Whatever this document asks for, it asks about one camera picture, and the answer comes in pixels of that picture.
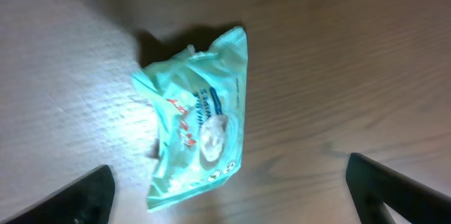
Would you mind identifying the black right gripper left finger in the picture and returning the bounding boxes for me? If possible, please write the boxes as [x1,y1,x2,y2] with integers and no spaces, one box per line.
[4,165,116,224]

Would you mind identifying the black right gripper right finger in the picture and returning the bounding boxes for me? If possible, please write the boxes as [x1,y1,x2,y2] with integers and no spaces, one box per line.
[345,153,450,223]

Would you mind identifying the light teal snack packet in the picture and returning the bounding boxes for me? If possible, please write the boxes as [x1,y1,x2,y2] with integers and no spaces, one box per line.
[132,26,248,212]

